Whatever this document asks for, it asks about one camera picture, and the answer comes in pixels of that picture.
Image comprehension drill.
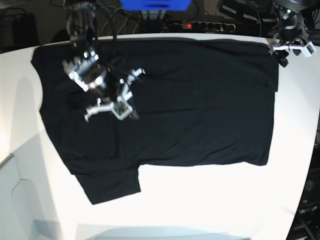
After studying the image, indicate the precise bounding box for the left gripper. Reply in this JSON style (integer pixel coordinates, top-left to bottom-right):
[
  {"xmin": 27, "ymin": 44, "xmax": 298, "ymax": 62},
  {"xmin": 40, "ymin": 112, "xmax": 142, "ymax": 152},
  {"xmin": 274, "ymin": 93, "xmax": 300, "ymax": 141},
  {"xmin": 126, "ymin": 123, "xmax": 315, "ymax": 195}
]
[{"xmin": 268, "ymin": 37, "xmax": 309, "ymax": 54}]

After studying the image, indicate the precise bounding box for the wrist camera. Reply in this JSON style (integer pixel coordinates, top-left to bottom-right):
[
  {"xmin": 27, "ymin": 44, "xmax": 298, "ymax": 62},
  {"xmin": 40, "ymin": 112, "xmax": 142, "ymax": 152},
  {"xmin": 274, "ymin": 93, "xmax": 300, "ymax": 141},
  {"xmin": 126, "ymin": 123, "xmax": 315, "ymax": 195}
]
[
  {"xmin": 301, "ymin": 41, "xmax": 317, "ymax": 58},
  {"xmin": 111, "ymin": 99, "xmax": 133, "ymax": 121}
]

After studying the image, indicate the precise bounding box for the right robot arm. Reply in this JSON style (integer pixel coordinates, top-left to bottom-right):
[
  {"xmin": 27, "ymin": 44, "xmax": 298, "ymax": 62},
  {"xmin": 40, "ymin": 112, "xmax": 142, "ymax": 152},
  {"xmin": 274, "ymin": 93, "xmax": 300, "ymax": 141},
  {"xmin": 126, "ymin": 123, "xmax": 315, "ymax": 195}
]
[{"xmin": 63, "ymin": 0, "xmax": 314, "ymax": 121}]

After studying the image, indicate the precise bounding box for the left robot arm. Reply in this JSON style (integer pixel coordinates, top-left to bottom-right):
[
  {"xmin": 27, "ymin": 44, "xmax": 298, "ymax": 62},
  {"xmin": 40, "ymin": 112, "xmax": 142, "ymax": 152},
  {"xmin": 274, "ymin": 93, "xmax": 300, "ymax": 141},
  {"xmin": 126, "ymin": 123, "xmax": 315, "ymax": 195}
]
[{"xmin": 122, "ymin": 0, "xmax": 308, "ymax": 123}]

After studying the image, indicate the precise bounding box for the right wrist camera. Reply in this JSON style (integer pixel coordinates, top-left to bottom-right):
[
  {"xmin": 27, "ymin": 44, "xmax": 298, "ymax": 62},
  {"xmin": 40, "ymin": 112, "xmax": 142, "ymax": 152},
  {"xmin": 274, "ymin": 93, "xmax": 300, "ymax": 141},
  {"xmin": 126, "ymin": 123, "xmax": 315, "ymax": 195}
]
[{"xmin": 111, "ymin": 99, "xmax": 133, "ymax": 121}]

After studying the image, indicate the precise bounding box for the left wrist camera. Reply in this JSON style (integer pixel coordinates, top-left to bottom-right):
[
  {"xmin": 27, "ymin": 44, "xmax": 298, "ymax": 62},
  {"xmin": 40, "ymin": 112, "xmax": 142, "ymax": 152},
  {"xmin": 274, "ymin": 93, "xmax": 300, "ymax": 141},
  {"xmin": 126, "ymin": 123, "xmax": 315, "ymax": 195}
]
[{"xmin": 301, "ymin": 41, "xmax": 317, "ymax": 58}]

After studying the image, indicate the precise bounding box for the black T-shirt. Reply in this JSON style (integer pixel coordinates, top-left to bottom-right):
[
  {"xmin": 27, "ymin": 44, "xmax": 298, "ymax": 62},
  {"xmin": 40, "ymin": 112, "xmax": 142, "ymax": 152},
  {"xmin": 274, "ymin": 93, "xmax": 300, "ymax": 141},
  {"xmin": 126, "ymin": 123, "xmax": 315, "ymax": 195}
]
[{"xmin": 31, "ymin": 39, "xmax": 279, "ymax": 204}]

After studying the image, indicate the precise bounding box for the black power strip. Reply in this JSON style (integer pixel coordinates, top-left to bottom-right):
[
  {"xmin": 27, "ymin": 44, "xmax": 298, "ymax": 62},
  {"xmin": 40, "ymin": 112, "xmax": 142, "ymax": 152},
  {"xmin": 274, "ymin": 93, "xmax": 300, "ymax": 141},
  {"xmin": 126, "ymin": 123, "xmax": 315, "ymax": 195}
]
[{"xmin": 162, "ymin": 21, "xmax": 236, "ymax": 34}]

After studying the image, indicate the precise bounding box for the blue box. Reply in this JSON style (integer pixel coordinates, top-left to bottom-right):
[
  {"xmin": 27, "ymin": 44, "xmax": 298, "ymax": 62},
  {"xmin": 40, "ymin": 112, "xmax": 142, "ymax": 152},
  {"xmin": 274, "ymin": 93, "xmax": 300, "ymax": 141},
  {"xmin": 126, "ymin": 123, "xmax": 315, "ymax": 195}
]
[{"xmin": 120, "ymin": 0, "xmax": 192, "ymax": 11}]

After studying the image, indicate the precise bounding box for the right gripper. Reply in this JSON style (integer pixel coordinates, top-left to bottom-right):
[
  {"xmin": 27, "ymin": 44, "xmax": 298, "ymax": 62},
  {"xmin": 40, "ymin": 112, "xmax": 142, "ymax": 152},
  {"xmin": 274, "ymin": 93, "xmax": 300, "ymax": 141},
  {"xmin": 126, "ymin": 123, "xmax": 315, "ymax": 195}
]
[{"xmin": 84, "ymin": 68, "xmax": 146, "ymax": 123}]

